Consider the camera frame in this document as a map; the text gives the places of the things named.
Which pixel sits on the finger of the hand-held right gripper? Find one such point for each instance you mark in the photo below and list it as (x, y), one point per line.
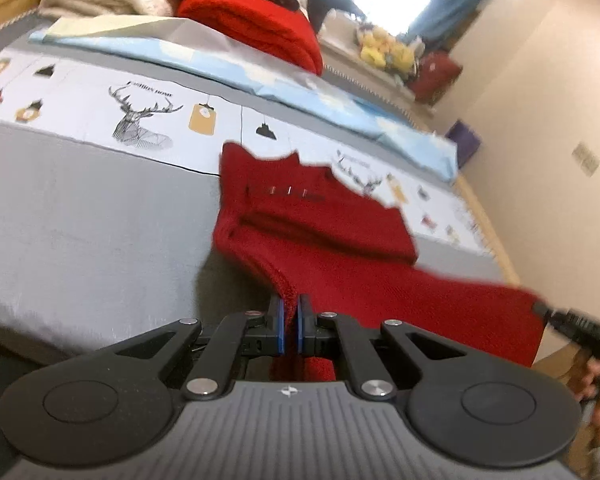
(565, 321)

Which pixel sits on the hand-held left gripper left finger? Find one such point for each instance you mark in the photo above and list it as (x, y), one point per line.
(278, 327)

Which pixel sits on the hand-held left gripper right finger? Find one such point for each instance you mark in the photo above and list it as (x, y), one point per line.
(300, 325)

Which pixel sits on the dark red knit sweater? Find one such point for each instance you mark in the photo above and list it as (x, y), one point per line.
(330, 240)

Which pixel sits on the purple bag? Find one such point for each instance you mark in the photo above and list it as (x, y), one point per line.
(464, 141)

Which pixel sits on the light blue cloth sheet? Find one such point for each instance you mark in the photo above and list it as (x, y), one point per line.
(230, 60)

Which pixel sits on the red cushion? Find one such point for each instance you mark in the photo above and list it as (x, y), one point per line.
(435, 75)

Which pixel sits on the folded red blanket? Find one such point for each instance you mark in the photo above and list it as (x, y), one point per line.
(250, 20)

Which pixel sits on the blue curtain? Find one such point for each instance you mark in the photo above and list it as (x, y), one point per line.
(455, 0)

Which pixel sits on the wall socket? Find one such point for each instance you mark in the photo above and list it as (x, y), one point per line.
(586, 159)

